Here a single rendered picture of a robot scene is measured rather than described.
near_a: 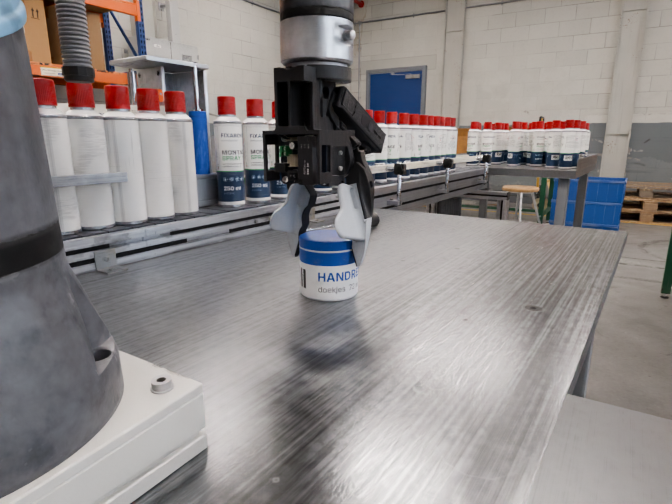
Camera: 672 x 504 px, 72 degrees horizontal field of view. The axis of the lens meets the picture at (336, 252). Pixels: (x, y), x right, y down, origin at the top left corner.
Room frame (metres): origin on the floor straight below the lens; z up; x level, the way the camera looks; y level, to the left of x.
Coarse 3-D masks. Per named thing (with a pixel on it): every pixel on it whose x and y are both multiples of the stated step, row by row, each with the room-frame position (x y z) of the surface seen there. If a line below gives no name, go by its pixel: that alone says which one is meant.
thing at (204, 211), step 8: (336, 192) 1.15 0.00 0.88; (272, 200) 1.00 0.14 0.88; (280, 200) 1.00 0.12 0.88; (200, 208) 0.88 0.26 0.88; (208, 208) 0.88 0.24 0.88; (216, 208) 0.88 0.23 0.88; (224, 208) 0.88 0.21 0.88; (232, 208) 0.88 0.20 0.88; (240, 208) 0.88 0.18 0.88; (248, 208) 0.89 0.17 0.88; (176, 216) 0.79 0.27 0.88; (184, 216) 0.79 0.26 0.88; (192, 216) 0.79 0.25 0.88; (200, 216) 0.80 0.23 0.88; (144, 224) 0.71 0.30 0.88; (152, 224) 0.72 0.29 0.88; (80, 232) 0.65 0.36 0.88; (88, 232) 0.65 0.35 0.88; (96, 232) 0.65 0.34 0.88; (104, 232) 0.65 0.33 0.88; (112, 232) 0.66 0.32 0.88; (64, 240) 0.61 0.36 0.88
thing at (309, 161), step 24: (288, 72) 0.47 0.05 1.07; (312, 72) 0.48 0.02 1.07; (336, 72) 0.49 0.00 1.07; (288, 96) 0.48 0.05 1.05; (312, 96) 0.48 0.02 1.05; (288, 120) 0.48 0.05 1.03; (312, 120) 0.48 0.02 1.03; (336, 120) 0.52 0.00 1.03; (264, 144) 0.49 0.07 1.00; (288, 144) 0.50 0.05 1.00; (312, 144) 0.46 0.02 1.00; (336, 144) 0.48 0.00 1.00; (360, 144) 0.52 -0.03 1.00; (264, 168) 0.49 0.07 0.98; (288, 168) 0.49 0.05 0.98; (312, 168) 0.46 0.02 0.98; (336, 168) 0.49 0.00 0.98
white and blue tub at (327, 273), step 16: (304, 240) 0.51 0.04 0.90; (320, 240) 0.51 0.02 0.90; (336, 240) 0.51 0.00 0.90; (304, 256) 0.51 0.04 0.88; (320, 256) 0.50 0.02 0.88; (336, 256) 0.50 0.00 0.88; (352, 256) 0.51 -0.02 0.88; (304, 272) 0.51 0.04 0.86; (320, 272) 0.50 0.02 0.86; (336, 272) 0.50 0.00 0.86; (352, 272) 0.51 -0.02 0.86; (304, 288) 0.52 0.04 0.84; (320, 288) 0.50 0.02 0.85; (336, 288) 0.50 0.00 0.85; (352, 288) 0.51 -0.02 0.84
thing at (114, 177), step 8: (56, 176) 0.61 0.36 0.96; (64, 176) 0.62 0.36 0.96; (72, 176) 0.63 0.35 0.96; (80, 176) 0.63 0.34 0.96; (88, 176) 0.64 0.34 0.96; (96, 176) 0.65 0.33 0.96; (104, 176) 0.66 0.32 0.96; (112, 176) 0.67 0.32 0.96; (120, 176) 0.68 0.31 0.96; (56, 184) 0.61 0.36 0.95; (64, 184) 0.62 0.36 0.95; (72, 184) 0.62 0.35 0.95; (80, 184) 0.63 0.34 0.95; (88, 184) 0.64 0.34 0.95
